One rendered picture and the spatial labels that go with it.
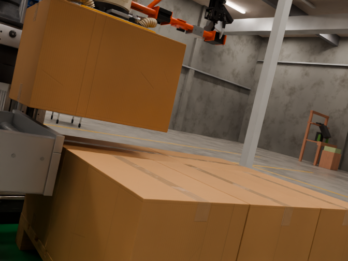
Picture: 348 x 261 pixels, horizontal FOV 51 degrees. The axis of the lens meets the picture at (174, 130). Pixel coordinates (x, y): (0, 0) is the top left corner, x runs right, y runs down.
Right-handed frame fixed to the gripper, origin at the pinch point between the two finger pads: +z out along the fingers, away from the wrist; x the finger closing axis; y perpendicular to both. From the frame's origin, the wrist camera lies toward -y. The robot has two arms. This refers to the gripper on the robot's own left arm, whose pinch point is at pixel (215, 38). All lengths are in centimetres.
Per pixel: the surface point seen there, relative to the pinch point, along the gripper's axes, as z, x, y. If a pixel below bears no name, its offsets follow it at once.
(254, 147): 66, -164, -227
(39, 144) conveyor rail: 62, 34, 89
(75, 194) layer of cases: 78, 36, 74
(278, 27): -85, -163, -223
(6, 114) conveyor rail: 60, -31, 88
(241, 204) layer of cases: 67, 78, 37
